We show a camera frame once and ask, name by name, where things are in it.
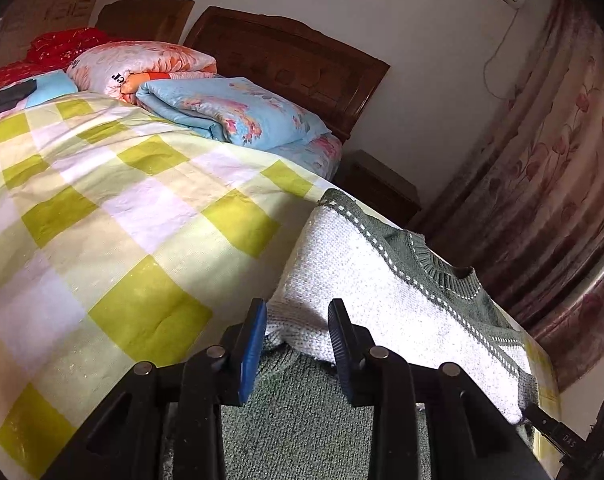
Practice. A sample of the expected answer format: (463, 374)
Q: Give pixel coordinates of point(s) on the wooden board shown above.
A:
(144, 21)

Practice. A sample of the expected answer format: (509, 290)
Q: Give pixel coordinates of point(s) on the white and green knit sweater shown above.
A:
(382, 290)

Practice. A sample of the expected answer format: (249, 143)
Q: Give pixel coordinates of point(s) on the blue floral folded quilt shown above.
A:
(232, 110)

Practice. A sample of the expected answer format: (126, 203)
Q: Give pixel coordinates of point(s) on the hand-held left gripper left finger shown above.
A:
(250, 355)

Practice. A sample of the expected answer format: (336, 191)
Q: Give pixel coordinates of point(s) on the pink floral folded quilt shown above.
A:
(132, 67)

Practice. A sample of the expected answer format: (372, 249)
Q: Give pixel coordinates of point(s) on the pink floral curtain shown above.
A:
(542, 185)

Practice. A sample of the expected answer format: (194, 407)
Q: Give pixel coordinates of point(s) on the wooden nightstand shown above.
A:
(377, 185)

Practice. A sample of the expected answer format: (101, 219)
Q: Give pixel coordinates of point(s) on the wooden headboard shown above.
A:
(292, 60)

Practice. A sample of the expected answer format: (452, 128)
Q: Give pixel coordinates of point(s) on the dark grey cloth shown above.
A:
(9, 94)

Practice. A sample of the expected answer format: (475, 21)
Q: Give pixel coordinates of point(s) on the yellow checkered bed sheet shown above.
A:
(122, 240)

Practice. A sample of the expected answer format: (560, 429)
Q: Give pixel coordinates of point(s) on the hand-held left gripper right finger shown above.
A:
(343, 355)

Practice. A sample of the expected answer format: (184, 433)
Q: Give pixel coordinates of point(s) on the red patterned blanket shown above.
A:
(47, 52)

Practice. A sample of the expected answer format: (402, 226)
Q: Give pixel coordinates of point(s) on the cardboard sheet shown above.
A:
(42, 5)

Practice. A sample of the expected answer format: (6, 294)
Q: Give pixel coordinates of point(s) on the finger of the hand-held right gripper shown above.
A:
(547, 422)

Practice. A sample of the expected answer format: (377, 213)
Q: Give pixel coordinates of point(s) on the light blue pillow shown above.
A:
(49, 87)

